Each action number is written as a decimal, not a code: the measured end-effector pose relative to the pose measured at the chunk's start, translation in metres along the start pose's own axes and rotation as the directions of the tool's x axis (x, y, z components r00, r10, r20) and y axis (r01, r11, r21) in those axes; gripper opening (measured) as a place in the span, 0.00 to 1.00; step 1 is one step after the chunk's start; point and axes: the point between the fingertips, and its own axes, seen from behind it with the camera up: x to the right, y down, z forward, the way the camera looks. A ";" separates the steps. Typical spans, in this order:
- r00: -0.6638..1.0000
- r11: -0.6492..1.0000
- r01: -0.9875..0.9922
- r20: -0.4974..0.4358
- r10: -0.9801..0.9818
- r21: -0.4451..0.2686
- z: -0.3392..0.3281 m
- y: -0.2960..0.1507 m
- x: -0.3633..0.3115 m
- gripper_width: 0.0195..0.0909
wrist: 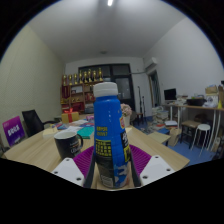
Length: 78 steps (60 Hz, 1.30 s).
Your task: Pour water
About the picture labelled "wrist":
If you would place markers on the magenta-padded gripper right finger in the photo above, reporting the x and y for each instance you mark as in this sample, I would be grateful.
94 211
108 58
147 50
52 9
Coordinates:
155 168

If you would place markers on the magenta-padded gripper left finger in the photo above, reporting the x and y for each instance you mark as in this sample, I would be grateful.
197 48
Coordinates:
68 170

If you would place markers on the black mug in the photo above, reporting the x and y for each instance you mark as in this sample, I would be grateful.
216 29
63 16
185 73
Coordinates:
67 146

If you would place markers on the brown paper bag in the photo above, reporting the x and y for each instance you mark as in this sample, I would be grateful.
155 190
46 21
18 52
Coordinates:
174 137

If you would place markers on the pale yellow box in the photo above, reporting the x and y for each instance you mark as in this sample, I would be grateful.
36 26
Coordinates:
50 132

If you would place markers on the teal notebook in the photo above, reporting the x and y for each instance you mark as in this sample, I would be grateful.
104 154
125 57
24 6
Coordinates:
86 132

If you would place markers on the yellow gift box red ribbon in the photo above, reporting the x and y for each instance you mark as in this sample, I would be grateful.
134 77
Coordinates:
69 116

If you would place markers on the blue drink bottle white cap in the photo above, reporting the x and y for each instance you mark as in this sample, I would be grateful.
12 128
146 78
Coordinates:
108 133

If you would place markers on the brown wooden stool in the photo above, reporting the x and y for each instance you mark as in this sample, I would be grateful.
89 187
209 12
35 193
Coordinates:
190 124

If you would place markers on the black office chair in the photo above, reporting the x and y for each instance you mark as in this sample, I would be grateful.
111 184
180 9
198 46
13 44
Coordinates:
32 122

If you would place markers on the white round stool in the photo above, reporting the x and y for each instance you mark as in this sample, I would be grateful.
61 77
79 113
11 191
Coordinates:
202 128

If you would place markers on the pink flower bouquet in pot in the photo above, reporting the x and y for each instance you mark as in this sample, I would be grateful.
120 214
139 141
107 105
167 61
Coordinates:
126 110

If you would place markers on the purple sign board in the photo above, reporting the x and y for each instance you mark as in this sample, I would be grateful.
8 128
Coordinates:
13 130

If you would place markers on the white side desk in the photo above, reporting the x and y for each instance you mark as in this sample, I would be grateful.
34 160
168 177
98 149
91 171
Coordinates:
186 107

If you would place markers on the red shelf unit with trophies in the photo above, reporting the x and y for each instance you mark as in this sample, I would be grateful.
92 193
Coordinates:
78 96

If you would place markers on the black computer monitor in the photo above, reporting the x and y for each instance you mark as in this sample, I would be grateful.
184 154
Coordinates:
170 94

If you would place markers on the black bag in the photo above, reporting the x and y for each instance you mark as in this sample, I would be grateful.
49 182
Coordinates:
196 101

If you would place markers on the cardboard box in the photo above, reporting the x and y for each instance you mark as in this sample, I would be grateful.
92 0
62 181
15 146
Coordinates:
211 90

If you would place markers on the white air conditioner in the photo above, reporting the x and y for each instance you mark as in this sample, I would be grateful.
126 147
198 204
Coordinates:
150 63

